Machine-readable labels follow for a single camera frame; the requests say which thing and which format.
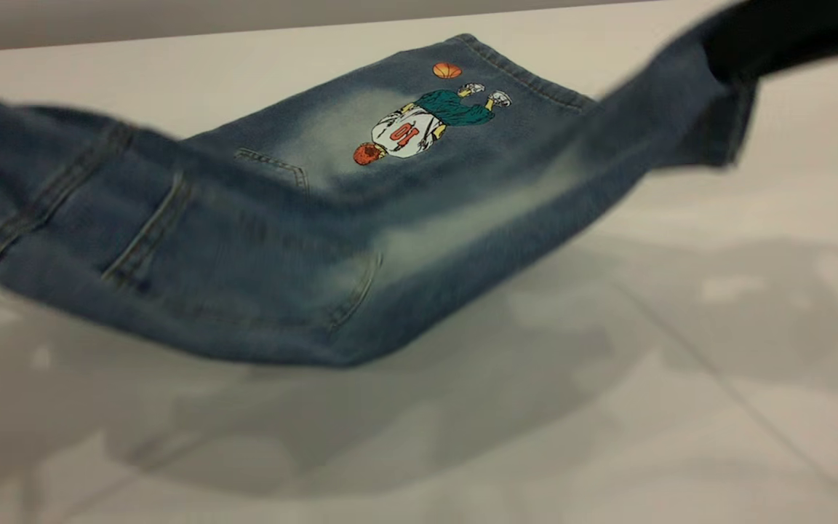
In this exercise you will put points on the blue denim jeans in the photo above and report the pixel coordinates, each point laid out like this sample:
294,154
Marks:
244,240

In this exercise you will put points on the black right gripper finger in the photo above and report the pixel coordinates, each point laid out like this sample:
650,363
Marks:
797,33

